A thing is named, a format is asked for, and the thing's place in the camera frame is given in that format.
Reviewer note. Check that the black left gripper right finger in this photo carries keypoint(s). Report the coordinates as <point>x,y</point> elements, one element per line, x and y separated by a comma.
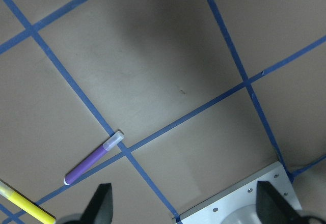
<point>272,208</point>

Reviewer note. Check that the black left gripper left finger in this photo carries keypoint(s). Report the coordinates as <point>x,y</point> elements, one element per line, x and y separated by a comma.
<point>100,207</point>

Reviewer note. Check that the purple pen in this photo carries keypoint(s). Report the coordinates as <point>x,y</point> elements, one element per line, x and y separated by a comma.
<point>92,158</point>

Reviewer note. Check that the yellow pen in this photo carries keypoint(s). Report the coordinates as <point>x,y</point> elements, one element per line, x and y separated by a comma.
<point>26,205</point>

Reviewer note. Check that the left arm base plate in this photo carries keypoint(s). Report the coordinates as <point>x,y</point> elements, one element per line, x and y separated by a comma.
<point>241,195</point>

